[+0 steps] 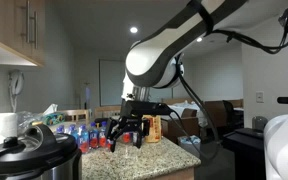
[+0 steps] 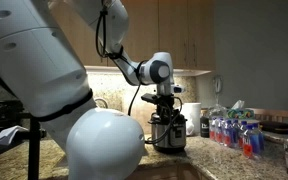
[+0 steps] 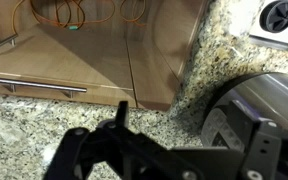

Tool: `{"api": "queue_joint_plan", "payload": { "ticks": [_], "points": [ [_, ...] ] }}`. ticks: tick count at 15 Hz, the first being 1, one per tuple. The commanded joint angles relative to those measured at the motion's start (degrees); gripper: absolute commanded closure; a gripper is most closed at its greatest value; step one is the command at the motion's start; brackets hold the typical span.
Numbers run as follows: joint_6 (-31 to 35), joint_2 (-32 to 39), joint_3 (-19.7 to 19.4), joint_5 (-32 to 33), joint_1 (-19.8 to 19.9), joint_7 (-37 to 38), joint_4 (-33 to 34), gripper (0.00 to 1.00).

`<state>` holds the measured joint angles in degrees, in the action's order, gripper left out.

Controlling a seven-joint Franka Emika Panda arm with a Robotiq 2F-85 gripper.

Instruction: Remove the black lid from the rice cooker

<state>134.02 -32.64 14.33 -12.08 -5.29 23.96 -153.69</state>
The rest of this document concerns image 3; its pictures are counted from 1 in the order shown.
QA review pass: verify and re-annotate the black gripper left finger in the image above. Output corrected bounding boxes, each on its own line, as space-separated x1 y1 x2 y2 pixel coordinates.
43 100 198 180

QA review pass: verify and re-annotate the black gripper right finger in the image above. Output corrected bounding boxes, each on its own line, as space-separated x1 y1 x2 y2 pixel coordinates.
226 99 288 180

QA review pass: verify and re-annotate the silver rice cooker pot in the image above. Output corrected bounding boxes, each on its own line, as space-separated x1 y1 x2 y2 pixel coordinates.
199 71 288 153

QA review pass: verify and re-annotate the wooden base cabinet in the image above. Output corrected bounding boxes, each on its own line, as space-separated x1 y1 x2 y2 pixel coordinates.
0 0 208 113

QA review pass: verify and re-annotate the white flat appliance base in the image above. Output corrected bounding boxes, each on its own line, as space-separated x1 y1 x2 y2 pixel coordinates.
248 0 288 46

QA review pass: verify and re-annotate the black round ribbed disc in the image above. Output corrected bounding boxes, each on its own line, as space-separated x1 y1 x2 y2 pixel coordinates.
259 0 288 34

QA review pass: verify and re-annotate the long steel drawer handle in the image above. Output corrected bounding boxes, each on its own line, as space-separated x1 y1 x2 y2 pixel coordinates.
0 77 88 99

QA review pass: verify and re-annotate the orange cable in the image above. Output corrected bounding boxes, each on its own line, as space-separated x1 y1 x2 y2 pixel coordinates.
12 0 148 34

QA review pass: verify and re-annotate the short steel drawer handle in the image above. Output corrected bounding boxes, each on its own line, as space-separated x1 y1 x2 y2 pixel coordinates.
0 33 19 59

